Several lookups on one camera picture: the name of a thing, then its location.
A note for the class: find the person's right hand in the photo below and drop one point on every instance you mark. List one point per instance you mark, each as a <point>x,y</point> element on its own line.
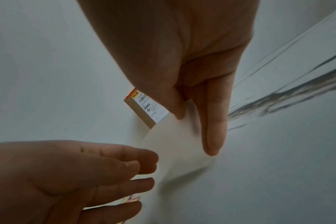
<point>168,43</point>

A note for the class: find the white paper sheet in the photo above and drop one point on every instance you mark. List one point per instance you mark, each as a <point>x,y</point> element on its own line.
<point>176,140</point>

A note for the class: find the cardboard box with white label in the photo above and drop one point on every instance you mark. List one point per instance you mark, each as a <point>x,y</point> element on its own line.
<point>148,107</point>

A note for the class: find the small tan card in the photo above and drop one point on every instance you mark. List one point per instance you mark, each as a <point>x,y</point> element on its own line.
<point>132,199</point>

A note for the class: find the person's left hand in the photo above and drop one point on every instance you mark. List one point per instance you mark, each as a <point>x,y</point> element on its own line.
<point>60,181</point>

